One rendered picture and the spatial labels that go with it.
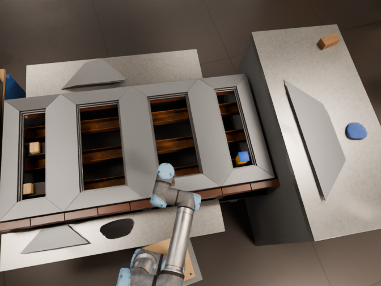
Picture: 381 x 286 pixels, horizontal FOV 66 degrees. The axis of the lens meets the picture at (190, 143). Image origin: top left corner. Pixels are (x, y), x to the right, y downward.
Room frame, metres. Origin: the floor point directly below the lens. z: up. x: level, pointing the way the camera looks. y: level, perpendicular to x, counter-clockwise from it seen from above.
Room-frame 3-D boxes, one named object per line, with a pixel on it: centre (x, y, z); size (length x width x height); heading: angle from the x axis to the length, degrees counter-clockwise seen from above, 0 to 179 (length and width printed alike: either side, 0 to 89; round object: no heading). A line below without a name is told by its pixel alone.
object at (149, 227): (0.06, 0.33, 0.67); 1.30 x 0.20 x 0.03; 111
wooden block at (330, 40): (1.44, -0.74, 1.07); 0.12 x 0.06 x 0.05; 126
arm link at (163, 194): (0.24, 0.07, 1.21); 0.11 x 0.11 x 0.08; 89
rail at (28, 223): (0.24, 0.18, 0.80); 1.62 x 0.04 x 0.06; 111
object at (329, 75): (0.91, -0.75, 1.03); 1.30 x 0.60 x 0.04; 21
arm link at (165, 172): (0.34, 0.08, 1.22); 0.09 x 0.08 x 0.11; 179
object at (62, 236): (-0.04, 0.67, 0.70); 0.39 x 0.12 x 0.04; 111
